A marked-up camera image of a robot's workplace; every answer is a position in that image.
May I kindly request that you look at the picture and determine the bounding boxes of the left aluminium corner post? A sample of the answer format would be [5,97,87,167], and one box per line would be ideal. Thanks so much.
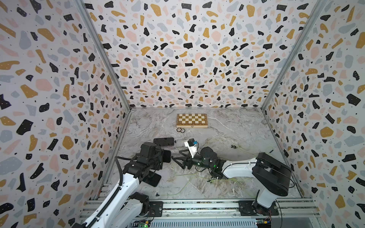
[72,0,132,112]

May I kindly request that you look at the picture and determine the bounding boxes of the aluminium corner post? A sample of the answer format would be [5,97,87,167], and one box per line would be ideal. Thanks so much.
[72,0,132,112]
[260,0,329,111]

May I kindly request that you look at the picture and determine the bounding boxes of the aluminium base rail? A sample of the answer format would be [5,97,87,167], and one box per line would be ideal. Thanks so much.
[111,198,325,228]

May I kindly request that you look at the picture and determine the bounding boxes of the near blue-edged smartphone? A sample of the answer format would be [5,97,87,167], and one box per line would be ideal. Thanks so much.
[143,171,162,187]

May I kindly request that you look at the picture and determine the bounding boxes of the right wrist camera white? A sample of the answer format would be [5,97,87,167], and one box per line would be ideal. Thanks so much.
[184,139,199,158]

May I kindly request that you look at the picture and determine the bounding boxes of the right aluminium corner post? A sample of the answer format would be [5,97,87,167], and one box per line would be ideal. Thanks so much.
[260,0,329,111]

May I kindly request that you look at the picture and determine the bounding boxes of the green wired earphones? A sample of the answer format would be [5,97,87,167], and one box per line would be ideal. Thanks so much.
[153,168,229,197]
[231,143,275,161]

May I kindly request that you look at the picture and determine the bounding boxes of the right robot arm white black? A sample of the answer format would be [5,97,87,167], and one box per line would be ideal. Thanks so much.
[172,147,292,216]

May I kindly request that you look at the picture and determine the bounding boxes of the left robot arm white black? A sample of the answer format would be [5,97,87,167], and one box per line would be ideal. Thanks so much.
[73,142,171,228]

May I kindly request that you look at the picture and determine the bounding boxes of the black smartphone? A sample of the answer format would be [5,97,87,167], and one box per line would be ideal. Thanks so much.
[163,150,171,163]
[153,137,175,147]

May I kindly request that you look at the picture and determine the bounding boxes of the wooden chessboard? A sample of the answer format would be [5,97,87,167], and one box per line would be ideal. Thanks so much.
[176,114,208,128]

